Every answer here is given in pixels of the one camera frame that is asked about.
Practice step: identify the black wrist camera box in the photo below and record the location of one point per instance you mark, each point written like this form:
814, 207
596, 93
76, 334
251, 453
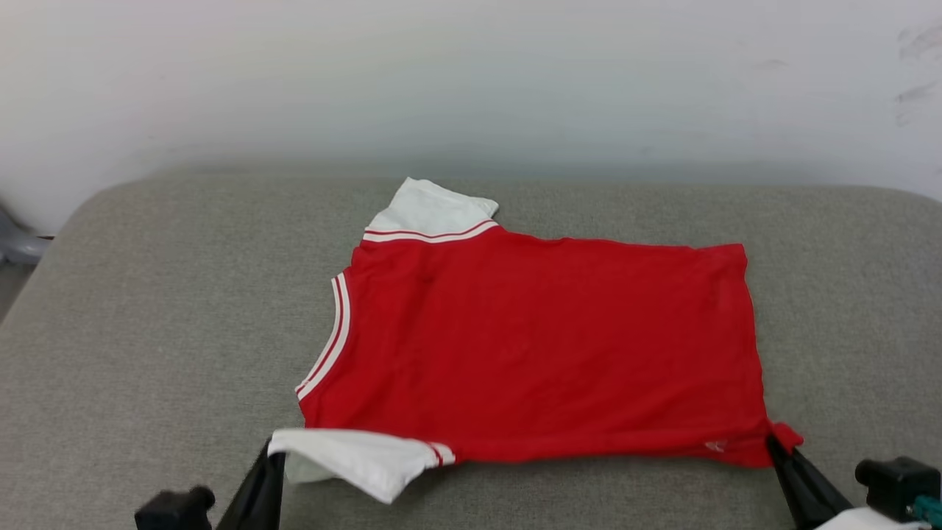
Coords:
176, 509
894, 482

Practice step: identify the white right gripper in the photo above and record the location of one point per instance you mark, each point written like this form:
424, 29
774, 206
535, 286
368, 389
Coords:
876, 521

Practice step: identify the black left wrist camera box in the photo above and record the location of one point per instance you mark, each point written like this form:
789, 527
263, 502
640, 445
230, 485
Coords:
176, 509

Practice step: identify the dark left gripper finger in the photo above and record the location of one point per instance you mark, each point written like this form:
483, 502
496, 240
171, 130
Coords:
257, 493

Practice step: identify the grey metal frame post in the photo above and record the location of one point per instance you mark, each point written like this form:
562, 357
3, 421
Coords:
18, 243

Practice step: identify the grey fabric sofa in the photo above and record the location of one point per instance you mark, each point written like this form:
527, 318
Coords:
147, 331

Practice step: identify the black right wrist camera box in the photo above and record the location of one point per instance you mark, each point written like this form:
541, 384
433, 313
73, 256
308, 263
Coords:
894, 482

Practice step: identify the red and white jersey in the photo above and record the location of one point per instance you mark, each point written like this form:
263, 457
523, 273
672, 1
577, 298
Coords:
544, 346

